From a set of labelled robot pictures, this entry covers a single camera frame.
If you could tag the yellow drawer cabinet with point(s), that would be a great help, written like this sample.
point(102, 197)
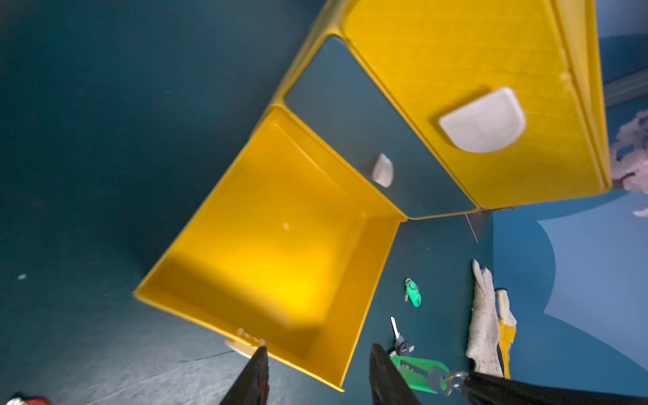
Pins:
point(478, 105)

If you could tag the pink cherry blossom tree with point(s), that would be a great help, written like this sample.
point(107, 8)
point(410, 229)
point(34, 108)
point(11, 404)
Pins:
point(628, 155)

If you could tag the key with black fob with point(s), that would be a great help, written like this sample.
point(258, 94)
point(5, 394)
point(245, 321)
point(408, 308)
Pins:
point(401, 347)

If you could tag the yellow work glove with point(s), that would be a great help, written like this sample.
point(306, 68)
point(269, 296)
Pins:
point(507, 330)

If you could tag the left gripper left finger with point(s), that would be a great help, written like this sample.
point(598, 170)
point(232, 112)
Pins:
point(252, 385)

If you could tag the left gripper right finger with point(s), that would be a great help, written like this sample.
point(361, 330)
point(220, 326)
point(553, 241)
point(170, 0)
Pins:
point(387, 385)

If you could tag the yellow bottom drawer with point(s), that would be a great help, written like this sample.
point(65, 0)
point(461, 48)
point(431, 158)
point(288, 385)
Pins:
point(286, 252)

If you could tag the key with green tag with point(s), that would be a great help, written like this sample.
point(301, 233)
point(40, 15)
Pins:
point(412, 293)

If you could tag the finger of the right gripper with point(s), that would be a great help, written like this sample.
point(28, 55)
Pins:
point(480, 388)

